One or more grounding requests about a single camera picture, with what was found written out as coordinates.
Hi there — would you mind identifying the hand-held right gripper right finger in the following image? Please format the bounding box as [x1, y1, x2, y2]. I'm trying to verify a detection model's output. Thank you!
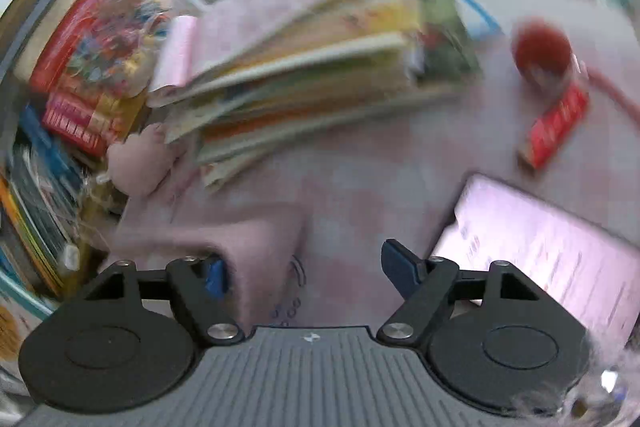
[376, 238, 556, 348]

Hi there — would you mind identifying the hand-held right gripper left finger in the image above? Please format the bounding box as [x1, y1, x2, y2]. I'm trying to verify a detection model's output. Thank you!
[70, 254, 246, 348]

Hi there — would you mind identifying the thick red book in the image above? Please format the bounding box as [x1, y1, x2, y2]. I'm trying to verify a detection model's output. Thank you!
[29, 0, 107, 94]

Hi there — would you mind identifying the stack of soft-cover books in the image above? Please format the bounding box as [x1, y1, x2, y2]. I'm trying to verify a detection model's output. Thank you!
[147, 0, 486, 194]

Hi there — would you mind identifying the red flat packet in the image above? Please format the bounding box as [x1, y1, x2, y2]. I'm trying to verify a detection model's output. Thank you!
[516, 84, 592, 174]

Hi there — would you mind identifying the row of thin picture books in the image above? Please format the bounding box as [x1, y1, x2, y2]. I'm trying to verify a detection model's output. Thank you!
[0, 104, 108, 303]

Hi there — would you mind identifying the pink checked printed tablecloth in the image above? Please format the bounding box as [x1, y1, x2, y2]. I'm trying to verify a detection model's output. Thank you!
[112, 0, 640, 358]

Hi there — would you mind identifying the red spined book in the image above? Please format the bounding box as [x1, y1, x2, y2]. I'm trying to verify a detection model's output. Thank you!
[45, 89, 148, 126]
[40, 112, 126, 158]

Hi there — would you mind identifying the pink plush item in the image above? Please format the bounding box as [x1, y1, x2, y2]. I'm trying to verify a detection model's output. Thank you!
[106, 123, 172, 198]

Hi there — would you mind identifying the red round object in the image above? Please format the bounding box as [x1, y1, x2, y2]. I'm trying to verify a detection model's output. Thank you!
[512, 21, 575, 84]

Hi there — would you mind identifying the colourful paper ornament bunch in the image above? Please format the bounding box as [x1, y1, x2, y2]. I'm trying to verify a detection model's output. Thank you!
[65, 0, 168, 100]

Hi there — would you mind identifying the fuzzy pink sleeve cuff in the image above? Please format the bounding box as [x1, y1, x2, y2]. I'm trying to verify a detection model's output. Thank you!
[510, 337, 636, 427]

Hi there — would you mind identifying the lavender and pink knit sweater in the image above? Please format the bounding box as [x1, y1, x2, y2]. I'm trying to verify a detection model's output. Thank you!
[114, 202, 308, 328]

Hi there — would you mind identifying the smartphone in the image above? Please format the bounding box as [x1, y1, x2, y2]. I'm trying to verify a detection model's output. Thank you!
[429, 173, 640, 350]

